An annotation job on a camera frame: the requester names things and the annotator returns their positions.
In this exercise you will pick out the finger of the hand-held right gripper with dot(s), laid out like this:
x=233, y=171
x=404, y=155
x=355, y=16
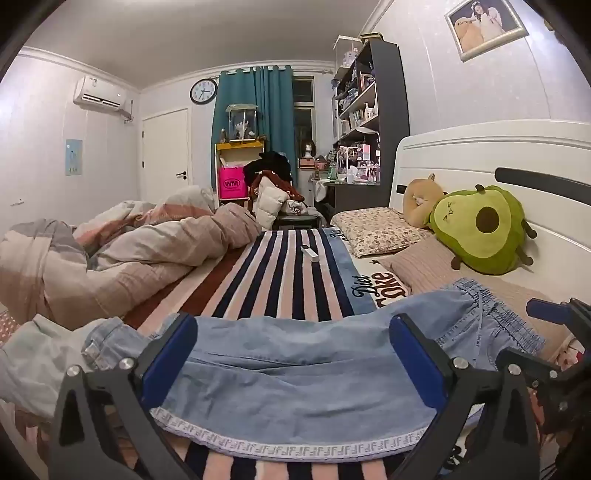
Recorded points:
x=547, y=310
x=526, y=367

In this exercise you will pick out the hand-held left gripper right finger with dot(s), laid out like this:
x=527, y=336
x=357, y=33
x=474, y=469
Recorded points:
x=415, y=360

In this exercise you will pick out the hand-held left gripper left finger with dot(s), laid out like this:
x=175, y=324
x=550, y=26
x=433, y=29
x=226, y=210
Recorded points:
x=168, y=364

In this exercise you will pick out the light blue denim pants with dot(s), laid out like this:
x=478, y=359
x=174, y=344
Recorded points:
x=295, y=360

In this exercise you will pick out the white lettered cloth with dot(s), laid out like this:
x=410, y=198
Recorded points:
x=376, y=288

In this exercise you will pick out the green avocado plush toy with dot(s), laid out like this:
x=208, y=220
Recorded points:
x=489, y=240

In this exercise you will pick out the beige pillow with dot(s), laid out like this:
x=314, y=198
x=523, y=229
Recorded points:
x=425, y=267

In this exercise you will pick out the beige crumpled duvet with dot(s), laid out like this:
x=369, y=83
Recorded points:
x=138, y=258

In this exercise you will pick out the floral pillow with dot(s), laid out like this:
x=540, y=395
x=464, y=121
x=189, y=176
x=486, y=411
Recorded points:
x=374, y=230

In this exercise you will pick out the pale folded clothes pile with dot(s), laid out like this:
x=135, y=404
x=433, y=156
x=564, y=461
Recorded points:
x=32, y=360

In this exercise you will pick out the striped blanket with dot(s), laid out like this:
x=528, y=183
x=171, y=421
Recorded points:
x=286, y=272

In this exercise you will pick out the white remote control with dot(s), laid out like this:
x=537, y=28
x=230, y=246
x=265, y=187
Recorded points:
x=309, y=253

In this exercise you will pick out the brown plush toy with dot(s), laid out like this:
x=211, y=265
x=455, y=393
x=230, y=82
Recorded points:
x=418, y=203

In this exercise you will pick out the red dotted bed sheet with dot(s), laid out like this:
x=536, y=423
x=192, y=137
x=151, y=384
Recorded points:
x=7, y=325

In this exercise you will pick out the white bed headboard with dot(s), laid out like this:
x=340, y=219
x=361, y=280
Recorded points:
x=461, y=152

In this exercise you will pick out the black stool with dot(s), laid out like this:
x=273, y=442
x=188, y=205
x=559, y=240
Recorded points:
x=298, y=221

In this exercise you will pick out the white puffer jacket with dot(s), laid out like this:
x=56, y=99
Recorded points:
x=270, y=203

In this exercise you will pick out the pink shopping bag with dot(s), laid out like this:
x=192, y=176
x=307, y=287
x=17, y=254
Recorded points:
x=231, y=183

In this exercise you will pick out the white door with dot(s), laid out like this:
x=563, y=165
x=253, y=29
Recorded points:
x=164, y=157

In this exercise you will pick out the black garment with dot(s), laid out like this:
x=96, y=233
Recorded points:
x=274, y=164

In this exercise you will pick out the yellow shelf unit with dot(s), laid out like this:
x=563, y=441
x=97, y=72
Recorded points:
x=240, y=146

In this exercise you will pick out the mannequin head with wig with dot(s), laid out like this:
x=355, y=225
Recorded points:
x=307, y=150

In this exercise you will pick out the dark bookshelf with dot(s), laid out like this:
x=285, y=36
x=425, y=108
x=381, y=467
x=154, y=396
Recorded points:
x=392, y=115

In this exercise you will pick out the glass display case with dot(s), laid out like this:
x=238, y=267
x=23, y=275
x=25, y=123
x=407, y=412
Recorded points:
x=241, y=122

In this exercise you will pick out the teal curtain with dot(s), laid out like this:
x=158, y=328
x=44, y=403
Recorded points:
x=272, y=115

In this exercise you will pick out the window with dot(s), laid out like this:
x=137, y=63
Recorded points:
x=303, y=110

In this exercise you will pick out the white air conditioner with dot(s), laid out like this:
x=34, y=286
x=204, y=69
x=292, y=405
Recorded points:
x=99, y=94

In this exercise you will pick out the small blue wall poster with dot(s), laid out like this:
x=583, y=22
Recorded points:
x=74, y=157

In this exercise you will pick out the round wall clock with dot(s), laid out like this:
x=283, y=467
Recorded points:
x=203, y=91

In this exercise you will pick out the framed wall picture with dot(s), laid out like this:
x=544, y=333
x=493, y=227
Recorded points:
x=485, y=27

